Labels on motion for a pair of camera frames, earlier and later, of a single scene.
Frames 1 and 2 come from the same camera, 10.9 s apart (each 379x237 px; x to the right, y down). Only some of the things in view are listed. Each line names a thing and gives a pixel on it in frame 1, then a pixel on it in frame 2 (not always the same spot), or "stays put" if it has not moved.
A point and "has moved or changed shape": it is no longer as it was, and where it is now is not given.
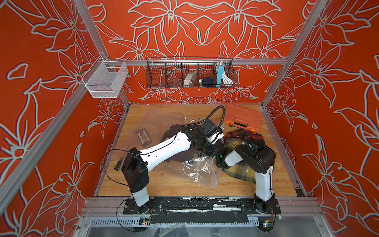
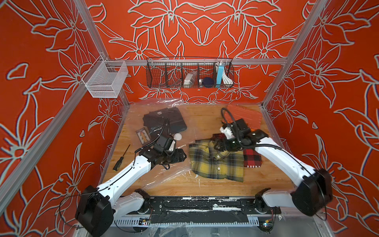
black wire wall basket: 189,72 stays put
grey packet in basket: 189,80 stays put
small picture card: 143,137 stays put
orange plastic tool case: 241,116 stays put
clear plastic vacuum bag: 150,127 has moved or changed shape
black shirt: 188,154 has moved or changed shape
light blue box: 220,71 stays put
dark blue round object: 208,82 stays put
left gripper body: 209,148 -> 172,157
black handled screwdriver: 120,161 stays put
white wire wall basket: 104,79 stays put
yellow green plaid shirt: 243,170 has moved or changed shape
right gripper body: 217,158 -> 232,144
